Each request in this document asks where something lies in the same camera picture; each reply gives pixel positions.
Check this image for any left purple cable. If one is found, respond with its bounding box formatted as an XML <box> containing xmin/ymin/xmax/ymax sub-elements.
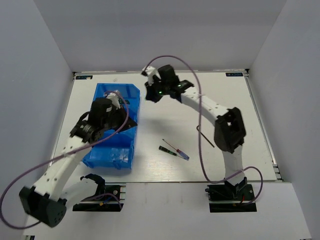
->
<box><xmin>0</xmin><ymin>91</ymin><xmax>130</xmax><ymax>230</ymax></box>

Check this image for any right table logo sticker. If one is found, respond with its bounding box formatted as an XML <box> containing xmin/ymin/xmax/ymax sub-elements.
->
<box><xmin>225</xmin><ymin>72</ymin><xmax>244</xmax><ymax>77</ymax></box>

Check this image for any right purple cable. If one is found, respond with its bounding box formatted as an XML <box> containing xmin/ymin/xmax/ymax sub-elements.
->
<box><xmin>142</xmin><ymin>55</ymin><xmax>263</xmax><ymax>206</ymax></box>

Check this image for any blue plastic compartment bin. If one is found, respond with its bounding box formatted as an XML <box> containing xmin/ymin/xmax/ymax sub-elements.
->
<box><xmin>81</xmin><ymin>83</ymin><xmax>141</xmax><ymax>171</ymax></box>

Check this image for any brown hex key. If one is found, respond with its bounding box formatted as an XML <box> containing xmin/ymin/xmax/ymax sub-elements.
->
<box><xmin>196</xmin><ymin>125</ymin><xmax>215</xmax><ymax>148</ymax></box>

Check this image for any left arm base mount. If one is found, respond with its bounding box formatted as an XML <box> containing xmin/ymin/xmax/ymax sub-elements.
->
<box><xmin>72</xmin><ymin>184</ymin><xmax>126</xmax><ymax>213</ymax></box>

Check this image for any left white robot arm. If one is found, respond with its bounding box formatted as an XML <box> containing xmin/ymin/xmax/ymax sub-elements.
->
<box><xmin>19</xmin><ymin>93</ymin><xmax>137</xmax><ymax>228</ymax></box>

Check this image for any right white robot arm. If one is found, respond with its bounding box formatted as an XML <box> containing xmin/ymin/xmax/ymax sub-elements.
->
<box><xmin>141</xmin><ymin>65</ymin><xmax>247</xmax><ymax>200</ymax></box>

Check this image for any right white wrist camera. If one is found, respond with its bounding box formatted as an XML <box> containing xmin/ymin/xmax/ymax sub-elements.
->
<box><xmin>141</xmin><ymin>65</ymin><xmax>158</xmax><ymax>86</ymax></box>

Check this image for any black green handled screwdriver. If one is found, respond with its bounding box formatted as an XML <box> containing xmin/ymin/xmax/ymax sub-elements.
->
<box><xmin>158</xmin><ymin>145</ymin><xmax>177</xmax><ymax>156</ymax></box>

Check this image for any purple cable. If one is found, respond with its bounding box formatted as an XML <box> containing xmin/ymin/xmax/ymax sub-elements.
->
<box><xmin>0</xmin><ymin>91</ymin><xmax>130</xmax><ymax>230</ymax></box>
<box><xmin>142</xmin><ymin>55</ymin><xmax>263</xmax><ymax>206</ymax></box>

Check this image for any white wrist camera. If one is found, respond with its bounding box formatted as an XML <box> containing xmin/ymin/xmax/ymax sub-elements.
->
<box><xmin>141</xmin><ymin>65</ymin><xmax>158</xmax><ymax>86</ymax></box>
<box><xmin>103</xmin><ymin>90</ymin><xmax>121</xmax><ymax>109</ymax></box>

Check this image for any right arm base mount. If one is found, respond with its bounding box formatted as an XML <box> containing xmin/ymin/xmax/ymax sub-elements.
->
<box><xmin>205</xmin><ymin>184</ymin><xmax>255</xmax><ymax>202</ymax></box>

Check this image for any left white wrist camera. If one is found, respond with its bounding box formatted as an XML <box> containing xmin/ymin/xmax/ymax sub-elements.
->
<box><xmin>103</xmin><ymin>90</ymin><xmax>121</xmax><ymax>109</ymax></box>

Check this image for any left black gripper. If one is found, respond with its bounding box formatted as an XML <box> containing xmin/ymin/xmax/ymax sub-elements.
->
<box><xmin>102</xmin><ymin>104</ymin><xmax>138</xmax><ymax>132</ymax></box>

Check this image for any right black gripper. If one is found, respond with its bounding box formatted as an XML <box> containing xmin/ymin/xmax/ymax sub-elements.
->
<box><xmin>145</xmin><ymin>76</ymin><xmax>170</xmax><ymax>104</ymax></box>

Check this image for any red blue handled screwdriver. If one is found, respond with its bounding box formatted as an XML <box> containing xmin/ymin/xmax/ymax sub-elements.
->
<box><xmin>162</xmin><ymin>139</ymin><xmax>190</xmax><ymax>160</ymax></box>

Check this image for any table logo sticker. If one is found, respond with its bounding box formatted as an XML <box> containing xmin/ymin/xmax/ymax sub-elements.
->
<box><xmin>75</xmin><ymin>75</ymin><xmax>93</xmax><ymax>80</ymax></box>
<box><xmin>225</xmin><ymin>72</ymin><xmax>244</xmax><ymax>77</ymax></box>

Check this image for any left table logo sticker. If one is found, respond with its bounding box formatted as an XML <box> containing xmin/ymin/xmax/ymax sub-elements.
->
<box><xmin>75</xmin><ymin>75</ymin><xmax>93</xmax><ymax>80</ymax></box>

